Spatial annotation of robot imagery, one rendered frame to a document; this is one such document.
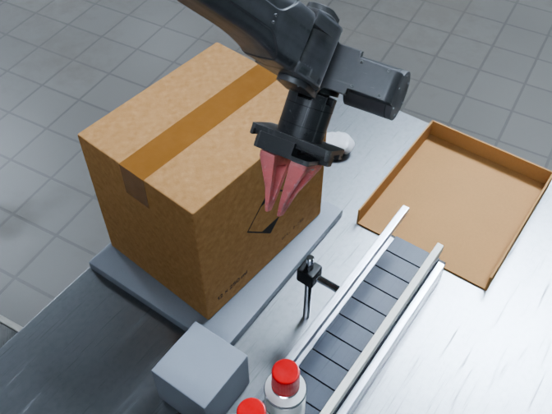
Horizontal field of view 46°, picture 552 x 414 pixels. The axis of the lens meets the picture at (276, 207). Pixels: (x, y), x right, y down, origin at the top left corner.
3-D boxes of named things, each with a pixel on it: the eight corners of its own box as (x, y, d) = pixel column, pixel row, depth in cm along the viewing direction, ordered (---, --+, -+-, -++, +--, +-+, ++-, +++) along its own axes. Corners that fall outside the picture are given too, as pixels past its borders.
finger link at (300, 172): (286, 226, 76) (312, 149, 74) (232, 204, 78) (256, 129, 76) (305, 218, 82) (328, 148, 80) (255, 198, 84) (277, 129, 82)
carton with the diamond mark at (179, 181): (208, 321, 106) (191, 214, 86) (111, 246, 116) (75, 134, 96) (321, 213, 121) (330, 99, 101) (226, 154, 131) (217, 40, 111)
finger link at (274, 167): (295, 230, 75) (321, 153, 73) (241, 207, 78) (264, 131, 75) (312, 222, 82) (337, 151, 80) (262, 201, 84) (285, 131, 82)
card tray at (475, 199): (486, 291, 113) (492, 278, 109) (356, 223, 122) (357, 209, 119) (548, 186, 128) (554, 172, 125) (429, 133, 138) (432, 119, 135)
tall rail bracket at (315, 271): (331, 340, 106) (338, 283, 94) (293, 318, 109) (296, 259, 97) (341, 326, 108) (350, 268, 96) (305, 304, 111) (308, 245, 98)
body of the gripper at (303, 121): (325, 167, 73) (347, 103, 72) (246, 136, 76) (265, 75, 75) (340, 163, 80) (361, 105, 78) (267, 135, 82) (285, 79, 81)
